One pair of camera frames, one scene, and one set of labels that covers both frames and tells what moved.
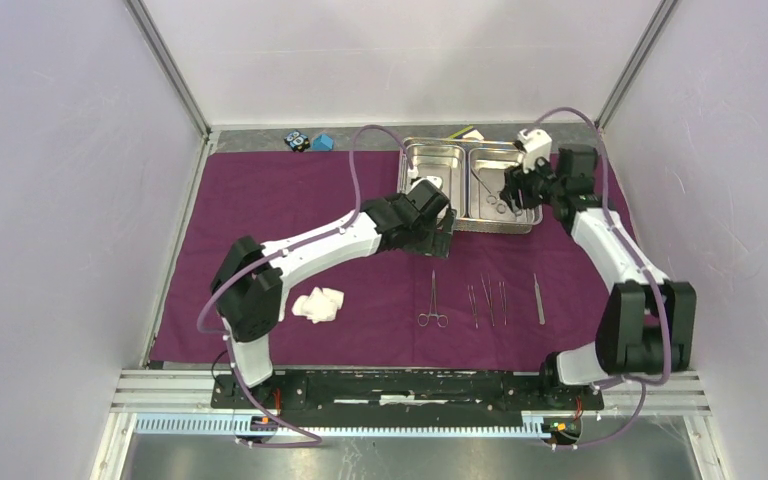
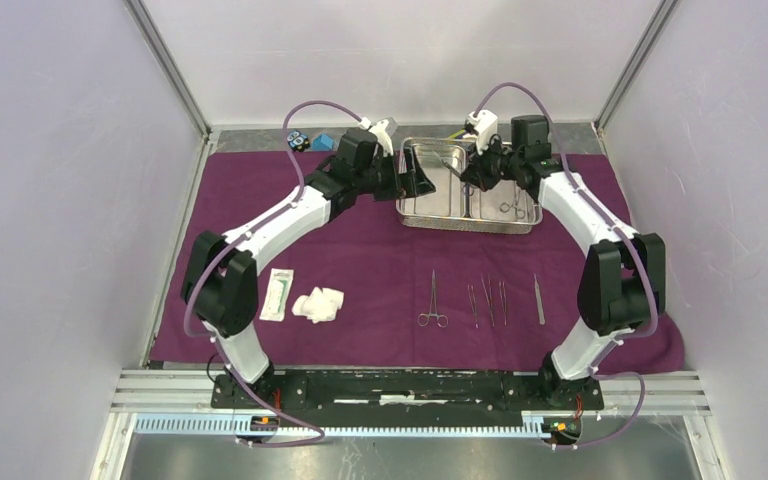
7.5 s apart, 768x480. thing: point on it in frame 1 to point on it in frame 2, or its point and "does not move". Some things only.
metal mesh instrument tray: (470, 173) does not move
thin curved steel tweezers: (503, 302) does not move
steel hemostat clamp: (423, 319) does not move
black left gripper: (442, 238) to (411, 184)
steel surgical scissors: (491, 199) to (467, 188)
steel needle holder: (489, 298) does not move
